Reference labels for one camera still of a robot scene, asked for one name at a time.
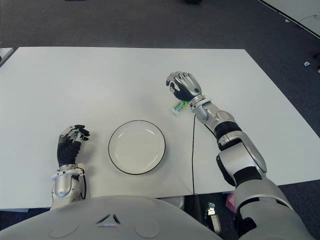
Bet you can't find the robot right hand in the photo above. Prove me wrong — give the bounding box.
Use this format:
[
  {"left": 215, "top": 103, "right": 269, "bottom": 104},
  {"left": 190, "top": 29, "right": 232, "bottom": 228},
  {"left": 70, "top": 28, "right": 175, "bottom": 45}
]
[{"left": 165, "top": 71, "right": 206, "bottom": 102}]

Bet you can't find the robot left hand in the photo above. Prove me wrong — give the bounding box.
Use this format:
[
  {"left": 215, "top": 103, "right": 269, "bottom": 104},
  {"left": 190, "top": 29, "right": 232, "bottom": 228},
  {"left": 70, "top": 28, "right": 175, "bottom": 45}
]
[{"left": 56, "top": 124, "right": 91, "bottom": 167}]

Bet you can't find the green snack packet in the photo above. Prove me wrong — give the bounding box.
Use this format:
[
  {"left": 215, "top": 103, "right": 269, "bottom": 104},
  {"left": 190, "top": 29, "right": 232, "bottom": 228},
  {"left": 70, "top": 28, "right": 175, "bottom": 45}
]
[{"left": 170, "top": 100, "right": 190, "bottom": 116}]

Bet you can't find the white plate black rim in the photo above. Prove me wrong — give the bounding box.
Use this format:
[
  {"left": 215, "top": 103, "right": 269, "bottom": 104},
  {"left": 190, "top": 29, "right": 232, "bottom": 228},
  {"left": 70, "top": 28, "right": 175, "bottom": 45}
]
[{"left": 107, "top": 120, "right": 167, "bottom": 175}]

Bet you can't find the grey robot torso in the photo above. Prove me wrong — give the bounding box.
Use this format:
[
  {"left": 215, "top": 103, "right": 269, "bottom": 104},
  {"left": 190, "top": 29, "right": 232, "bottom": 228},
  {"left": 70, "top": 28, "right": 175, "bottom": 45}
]
[{"left": 0, "top": 194, "right": 223, "bottom": 240}]

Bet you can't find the white side table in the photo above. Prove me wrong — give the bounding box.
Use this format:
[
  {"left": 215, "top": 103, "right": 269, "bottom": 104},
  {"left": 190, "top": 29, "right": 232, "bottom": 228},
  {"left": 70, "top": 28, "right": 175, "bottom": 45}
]
[{"left": 0, "top": 47, "right": 15, "bottom": 68}]

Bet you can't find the white table leg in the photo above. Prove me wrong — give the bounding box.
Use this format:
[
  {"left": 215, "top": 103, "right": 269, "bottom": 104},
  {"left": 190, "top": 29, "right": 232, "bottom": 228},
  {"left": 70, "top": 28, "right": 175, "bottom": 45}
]
[{"left": 159, "top": 196, "right": 185, "bottom": 208}]

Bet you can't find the pink cardboard box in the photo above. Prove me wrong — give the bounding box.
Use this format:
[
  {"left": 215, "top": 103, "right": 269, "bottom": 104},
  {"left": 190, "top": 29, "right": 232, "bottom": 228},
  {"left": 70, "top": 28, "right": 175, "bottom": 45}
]
[{"left": 226, "top": 192, "right": 238, "bottom": 210}]

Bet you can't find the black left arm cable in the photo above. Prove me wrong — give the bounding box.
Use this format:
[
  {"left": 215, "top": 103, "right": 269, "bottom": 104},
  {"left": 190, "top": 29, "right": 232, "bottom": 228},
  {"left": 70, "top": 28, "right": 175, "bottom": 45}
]
[{"left": 79, "top": 174, "right": 88, "bottom": 200}]

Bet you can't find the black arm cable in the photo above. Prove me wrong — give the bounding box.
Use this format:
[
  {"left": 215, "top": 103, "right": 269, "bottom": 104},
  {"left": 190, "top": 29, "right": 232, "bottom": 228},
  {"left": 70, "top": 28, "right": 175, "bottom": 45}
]
[
  {"left": 79, "top": 174, "right": 88, "bottom": 200},
  {"left": 191, "top": 113, "right": 197, "bottom": 196}
]

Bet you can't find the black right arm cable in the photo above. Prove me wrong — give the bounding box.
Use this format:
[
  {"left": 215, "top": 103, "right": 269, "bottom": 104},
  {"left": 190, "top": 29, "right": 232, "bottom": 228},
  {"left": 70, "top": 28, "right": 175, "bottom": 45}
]
[{"left": 191, "top": 113, "right": 197, "bottom": 196}]

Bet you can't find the silver metal bracket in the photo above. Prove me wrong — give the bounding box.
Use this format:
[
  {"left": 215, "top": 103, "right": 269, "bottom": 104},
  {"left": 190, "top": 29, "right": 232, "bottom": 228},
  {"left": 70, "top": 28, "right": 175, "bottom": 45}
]
[{"left": 203, "top": 202, "right": 221, "bottom": 235}]

